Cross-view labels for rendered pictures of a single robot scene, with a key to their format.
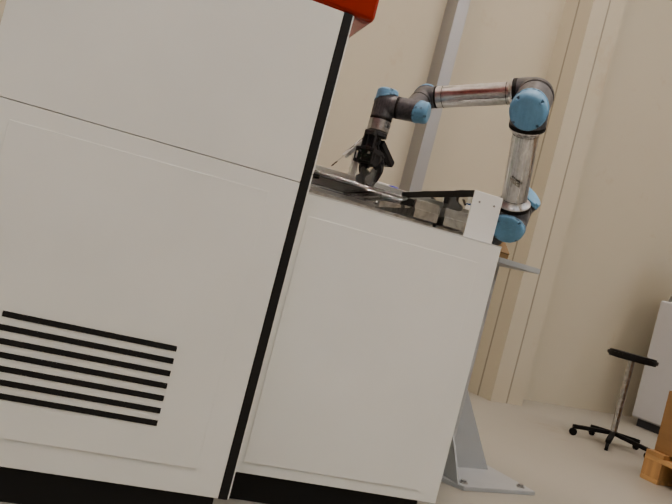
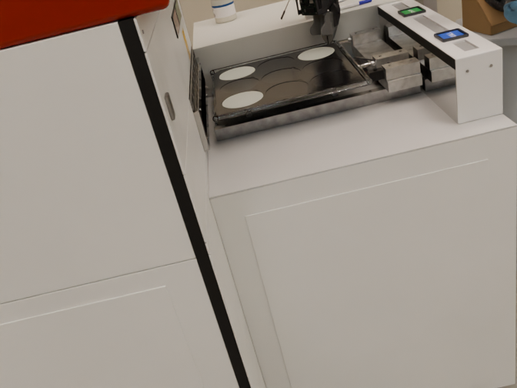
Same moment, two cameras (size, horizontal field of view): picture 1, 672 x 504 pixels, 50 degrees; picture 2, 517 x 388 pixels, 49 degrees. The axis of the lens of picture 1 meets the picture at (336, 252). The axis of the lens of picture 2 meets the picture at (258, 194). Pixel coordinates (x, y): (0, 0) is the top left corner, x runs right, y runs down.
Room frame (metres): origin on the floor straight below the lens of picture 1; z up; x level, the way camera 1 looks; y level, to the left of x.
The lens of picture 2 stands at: (0.92, -0.26, 1.36)
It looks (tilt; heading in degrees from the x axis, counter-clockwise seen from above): 29 degrees down; 19
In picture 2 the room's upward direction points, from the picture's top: 14 degrees counter-clockwise
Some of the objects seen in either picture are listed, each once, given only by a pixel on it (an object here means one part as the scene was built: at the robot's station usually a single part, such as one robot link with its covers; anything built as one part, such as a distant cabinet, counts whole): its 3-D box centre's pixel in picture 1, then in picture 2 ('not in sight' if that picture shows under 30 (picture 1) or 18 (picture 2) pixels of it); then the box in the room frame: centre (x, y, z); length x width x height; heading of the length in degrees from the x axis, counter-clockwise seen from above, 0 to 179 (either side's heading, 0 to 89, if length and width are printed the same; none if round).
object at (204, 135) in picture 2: not in sight; (201, 98); (2.21, 0.26, 0.89); 0.44 x 0.02 x 0.10; 17
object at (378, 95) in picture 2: (357, 207); (316, 109); (2.19, -0.03, 0.84); 0.50 x 0.02 x 0.03; 107
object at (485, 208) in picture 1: (442, 215); (431, 51); (2.33, -0.30, 0.89); 0.55 x 0.09 x 0.14; 17
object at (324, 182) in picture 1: (332, 183); (281, 76); (2.29, 0.06, 0.90); 0.34 x 0.34 x 0.01; 17
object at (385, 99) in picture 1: (385, 105); not in sight; (2.47, -0.04, 1.22); 0.09 x 0.08 x 0.11; 73
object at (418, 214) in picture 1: (403, 214); (382, 61); (2.38, -0.18, 0.87); 0.36 x 0.08 x 0.03; 17
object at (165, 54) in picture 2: (288, 118); (179, 72); (2.04, 0.22, 1.02); 0.81 x 0.03 x 0.40; 17
